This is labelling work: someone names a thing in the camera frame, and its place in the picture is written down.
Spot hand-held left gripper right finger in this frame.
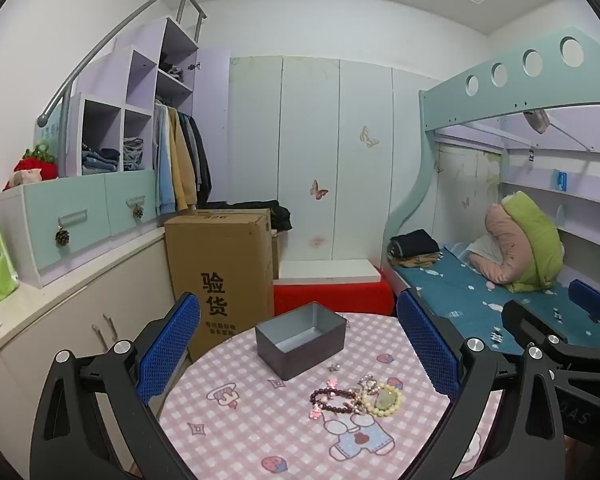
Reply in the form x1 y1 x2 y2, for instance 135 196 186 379
396 287 581 480

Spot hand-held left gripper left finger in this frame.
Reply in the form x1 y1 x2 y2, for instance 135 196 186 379
30 291 203 480

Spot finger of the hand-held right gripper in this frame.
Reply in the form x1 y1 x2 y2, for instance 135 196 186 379
501 300 600 376
567 279 600 351

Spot pink charm bracelet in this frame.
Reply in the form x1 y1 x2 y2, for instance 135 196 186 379
349 372 381 416

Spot pale green bead bracelet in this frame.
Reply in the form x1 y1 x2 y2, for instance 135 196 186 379
361 382 405 417

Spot grey metal tin box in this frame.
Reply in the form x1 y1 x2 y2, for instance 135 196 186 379
255 302 348 381

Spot dark red bead bracelet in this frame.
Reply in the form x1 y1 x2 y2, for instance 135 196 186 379
307 386 363 421

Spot blue printed bed sheet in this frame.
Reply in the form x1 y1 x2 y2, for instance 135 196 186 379
395 242 600 351

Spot pink and green quilt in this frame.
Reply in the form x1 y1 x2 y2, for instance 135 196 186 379
467 191 566 293

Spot white pillow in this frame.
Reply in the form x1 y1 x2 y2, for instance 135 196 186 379
467 237 506 268

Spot large cardboard box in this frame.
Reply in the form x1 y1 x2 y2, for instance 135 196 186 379
164 208 276 363

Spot stack of folded dark clothes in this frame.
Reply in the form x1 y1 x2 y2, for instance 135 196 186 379
387 229 443 268

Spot red upholstered bench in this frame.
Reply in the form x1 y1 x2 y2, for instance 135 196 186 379
272 280 397 317

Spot beige cabinet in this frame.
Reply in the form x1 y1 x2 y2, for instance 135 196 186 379
0 230 191 461

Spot white board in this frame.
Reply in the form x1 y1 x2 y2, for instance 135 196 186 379
278 259 382 286

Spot black clothes pile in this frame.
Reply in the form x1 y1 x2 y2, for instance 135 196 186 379
200 200 293 233

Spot light blue hanging jacket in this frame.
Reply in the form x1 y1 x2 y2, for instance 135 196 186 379
155 105 177 216

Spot yellow hanging jacket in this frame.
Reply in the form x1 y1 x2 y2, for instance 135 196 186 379
169 107 198 211

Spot dark hanging jackets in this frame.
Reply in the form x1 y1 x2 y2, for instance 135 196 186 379
180 112 212 206

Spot grey bed lamp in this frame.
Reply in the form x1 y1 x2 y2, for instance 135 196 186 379
525 109 593 152

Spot teal drawer unit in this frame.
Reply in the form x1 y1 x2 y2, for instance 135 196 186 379
0 167 158 288

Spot folded jeans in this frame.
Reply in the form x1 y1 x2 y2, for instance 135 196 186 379
82 147 121 176
123 137 145 171

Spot teal bunk bed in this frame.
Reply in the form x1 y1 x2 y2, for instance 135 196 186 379
380 25 600 351

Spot pink plush toy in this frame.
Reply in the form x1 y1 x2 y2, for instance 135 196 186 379
2 169 43 192

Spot red strawberry plush toy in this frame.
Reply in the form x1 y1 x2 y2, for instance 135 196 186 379
14 142 59 181

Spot grey metal handrail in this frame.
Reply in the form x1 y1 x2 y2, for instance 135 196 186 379
36 0 207 178

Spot white wardrobe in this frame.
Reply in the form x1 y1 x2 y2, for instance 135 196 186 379
227 55 443 266

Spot purple shelf unit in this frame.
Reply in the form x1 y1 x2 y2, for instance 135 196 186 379
65 16 231 211

